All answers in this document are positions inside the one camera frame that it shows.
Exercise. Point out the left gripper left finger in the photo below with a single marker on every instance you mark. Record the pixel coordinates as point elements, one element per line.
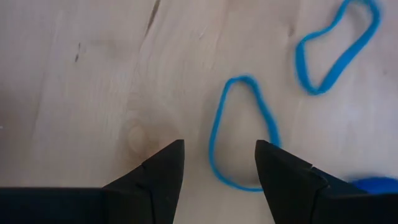
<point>155,193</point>

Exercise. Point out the blue rubber band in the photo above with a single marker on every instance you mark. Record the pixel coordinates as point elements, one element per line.
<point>215,130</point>
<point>348,59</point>

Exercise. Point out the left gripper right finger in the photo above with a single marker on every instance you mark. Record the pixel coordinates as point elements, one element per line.
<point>286,186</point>

